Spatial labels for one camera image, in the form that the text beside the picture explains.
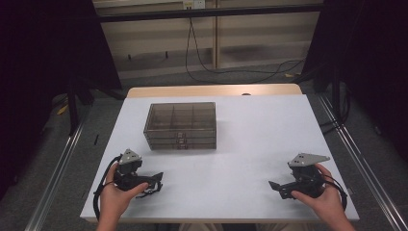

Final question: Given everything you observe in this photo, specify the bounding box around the black horizontal bar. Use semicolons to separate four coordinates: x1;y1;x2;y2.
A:
96;3;324;23

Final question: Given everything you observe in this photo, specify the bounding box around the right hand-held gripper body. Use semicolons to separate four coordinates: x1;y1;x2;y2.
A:
287;152;331;199

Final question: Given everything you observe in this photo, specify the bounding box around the smoky transparent drawer cabinet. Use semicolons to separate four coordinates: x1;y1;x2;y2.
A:
142;102;217;151

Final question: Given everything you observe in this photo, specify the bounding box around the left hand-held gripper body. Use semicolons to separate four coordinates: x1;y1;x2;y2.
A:
114;148;152;193

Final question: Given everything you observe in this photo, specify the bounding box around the black stand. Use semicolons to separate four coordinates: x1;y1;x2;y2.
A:
65;76;94;137

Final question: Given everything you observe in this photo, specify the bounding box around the person's right hand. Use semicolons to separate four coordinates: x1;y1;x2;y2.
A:
290;163;346;220

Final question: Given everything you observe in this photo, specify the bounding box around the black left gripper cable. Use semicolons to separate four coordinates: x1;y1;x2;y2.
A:
92;154;123;222

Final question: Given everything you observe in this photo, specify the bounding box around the white wall socket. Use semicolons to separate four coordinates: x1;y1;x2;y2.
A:
182;0;206;10

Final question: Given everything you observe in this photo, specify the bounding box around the metal floor rail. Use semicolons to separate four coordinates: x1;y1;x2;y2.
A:
316;91;408;231
23;104;94;231

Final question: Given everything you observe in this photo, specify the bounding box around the person's left hand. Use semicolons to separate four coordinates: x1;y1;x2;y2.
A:
98;163;150;223

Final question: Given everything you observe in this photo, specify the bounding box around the white table cover sheet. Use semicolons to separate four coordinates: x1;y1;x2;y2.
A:
80;93;360;223

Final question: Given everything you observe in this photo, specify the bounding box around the black cable on floor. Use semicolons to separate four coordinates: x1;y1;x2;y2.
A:
185;17;306;86

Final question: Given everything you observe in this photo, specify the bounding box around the black curtain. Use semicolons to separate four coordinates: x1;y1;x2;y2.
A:
300;0;408;163
0;0;123;201

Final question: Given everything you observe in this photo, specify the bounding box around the wooden table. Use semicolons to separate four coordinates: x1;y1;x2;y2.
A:
126;83;303;99

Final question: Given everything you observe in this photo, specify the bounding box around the wooden wall post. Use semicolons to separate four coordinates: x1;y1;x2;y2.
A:
213;0;223;69

